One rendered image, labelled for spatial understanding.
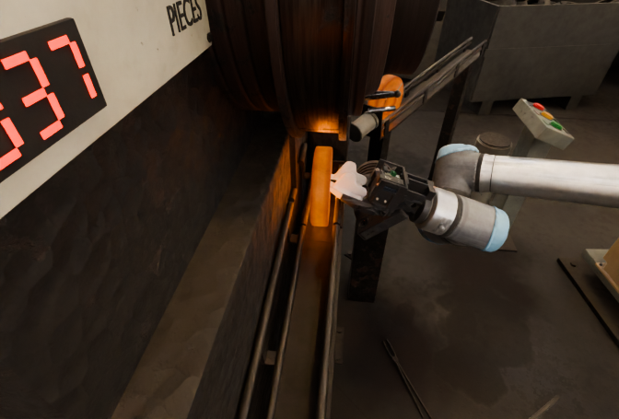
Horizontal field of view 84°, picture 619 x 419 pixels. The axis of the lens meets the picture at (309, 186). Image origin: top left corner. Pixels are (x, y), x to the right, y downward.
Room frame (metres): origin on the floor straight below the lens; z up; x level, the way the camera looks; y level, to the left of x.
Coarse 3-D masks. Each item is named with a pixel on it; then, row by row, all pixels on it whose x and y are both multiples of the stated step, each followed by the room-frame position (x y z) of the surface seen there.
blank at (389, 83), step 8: (384, 80) 0.99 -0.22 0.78; (392, 80) 1.00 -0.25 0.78; (400, 80) 1.04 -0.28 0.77; (384, 88) 0.97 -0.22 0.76; (392, 88) 1.01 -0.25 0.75; (400, 88) 1.04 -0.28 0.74; (368, 104) 0.97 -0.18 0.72; (376, 104) 0.95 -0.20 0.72; (392, 104) 1.03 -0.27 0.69; (400, 104) 1.05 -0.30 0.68; (384, 112) 0.99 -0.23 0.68
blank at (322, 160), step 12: (324, 156) 0.53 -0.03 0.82; (312, 168) 0.50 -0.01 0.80; (324, 168) 0.50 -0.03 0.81; (312, 180) 0.48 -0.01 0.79; (324, 180) 0.48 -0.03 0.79; (312, 192) 0.47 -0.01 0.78; (324, 192) 0.47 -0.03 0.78; (312, 204) 0.46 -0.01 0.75; (324, 204) 0.46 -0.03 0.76; (312, 216) 0.46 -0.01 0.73; (324, 216) 0.46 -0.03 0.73
